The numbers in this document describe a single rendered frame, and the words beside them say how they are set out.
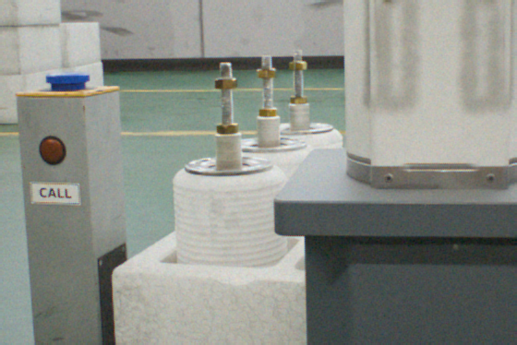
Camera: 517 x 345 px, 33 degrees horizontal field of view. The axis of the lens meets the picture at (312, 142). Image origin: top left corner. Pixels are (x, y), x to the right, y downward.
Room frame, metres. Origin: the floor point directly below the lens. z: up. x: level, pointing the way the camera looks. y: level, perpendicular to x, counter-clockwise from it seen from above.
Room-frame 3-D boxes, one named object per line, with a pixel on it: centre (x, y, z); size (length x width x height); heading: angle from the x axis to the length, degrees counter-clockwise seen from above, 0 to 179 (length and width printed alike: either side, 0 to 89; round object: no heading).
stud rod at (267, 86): (0.84, 0.04, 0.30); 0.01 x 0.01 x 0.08; 60
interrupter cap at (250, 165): (0.72, 0.07, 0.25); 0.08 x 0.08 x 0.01
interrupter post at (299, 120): (0.95, 0.01, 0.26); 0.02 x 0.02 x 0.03
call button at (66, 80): (0.81, 0.23, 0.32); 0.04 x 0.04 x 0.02
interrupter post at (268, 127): (0.84, 0.04, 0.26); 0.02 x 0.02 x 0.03
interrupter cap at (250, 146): (0.84, 0.04, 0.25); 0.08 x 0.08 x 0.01
